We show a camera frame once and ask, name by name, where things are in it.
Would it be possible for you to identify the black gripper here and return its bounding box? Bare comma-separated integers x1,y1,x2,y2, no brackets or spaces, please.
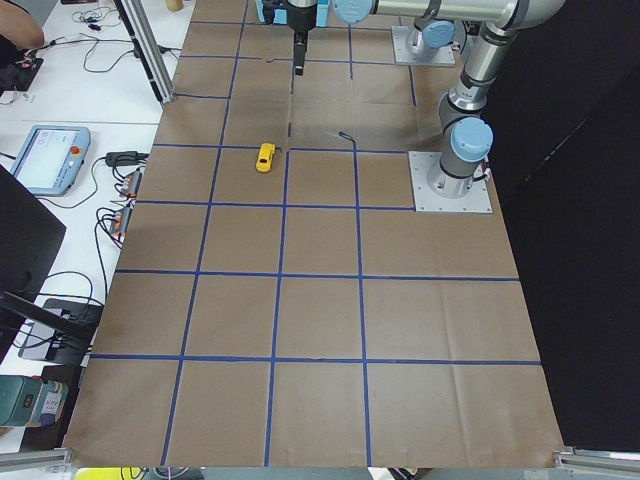
287,0,316,76

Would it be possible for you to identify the yellow toy beetle car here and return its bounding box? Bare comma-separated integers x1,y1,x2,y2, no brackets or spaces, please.
255,142,276,174

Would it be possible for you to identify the person forearm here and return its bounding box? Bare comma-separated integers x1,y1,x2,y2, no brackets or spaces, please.
0,1,45,50

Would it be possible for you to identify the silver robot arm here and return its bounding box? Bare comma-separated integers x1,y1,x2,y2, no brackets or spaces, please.
263,1,455,76
333,0,564,199

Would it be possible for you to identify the light blue plastic bin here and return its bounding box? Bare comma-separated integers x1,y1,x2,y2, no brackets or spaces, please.
254,0,332,27

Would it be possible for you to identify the cardboard tube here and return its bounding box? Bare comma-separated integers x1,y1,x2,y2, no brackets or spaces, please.
165,0,184,12

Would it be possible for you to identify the black power adapter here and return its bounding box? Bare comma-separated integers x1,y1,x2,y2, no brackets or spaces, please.
105,150,149,167

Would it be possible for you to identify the orange grey adapter box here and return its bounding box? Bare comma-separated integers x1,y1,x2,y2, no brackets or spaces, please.
109,207,133,238
119,170,143,199

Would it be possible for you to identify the brown paper table mat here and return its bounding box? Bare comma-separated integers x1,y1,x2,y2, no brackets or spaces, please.
65,1,562,468

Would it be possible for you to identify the robot teach pendant tablet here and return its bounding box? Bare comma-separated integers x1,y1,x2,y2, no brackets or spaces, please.
10,125,91,197

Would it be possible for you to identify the black monitor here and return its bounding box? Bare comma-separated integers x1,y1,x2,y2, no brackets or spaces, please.
1,169,66,356

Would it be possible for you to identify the black dock hub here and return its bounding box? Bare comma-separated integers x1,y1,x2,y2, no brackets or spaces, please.
17,298,103,365

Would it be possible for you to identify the green device box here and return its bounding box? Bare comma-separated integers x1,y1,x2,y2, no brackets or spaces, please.
0,375,69,427

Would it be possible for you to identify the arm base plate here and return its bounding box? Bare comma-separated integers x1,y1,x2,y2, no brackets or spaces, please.
408,151,492,214
391,26,456,68

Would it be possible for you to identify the aluminium frame post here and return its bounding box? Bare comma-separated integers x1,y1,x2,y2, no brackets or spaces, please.
114,0,174,104

